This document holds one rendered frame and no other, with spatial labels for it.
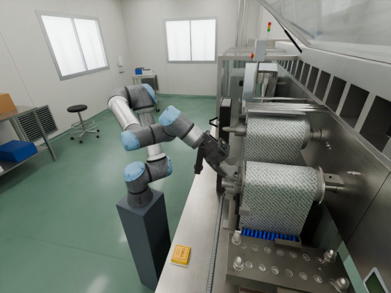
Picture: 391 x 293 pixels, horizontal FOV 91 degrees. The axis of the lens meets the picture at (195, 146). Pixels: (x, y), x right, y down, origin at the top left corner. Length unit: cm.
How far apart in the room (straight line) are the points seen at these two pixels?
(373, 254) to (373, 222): 8
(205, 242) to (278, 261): 33
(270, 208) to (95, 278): 167
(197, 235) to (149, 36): 620
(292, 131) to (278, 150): 10
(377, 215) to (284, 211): 27
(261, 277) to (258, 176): 33
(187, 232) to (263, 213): 40
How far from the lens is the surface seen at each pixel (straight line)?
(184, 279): 92
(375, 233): 71
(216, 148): 66
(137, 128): 74
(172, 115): 65
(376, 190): 70
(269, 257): 85
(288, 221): 87
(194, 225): 105
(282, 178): 74
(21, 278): 244
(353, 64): 91
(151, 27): 667
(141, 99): 105
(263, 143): 91
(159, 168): 109
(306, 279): 85
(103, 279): 208
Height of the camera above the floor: 173
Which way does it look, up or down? 30 degrees down
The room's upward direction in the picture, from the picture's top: 1 degrees counter-clockwise
